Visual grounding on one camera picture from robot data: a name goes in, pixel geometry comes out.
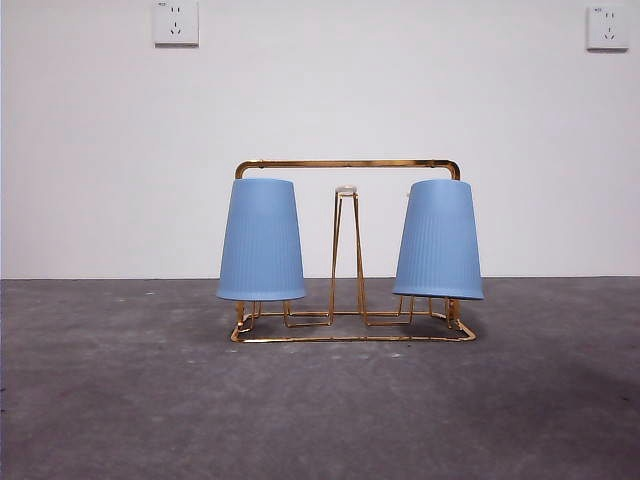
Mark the blue ribbed plastic cup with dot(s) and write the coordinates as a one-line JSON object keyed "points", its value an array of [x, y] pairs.
{"points": [[260, 240], [440, 240]]}

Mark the white wall socket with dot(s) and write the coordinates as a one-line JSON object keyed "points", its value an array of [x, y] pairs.
{"points": [[175, 22], [607, 27]]}

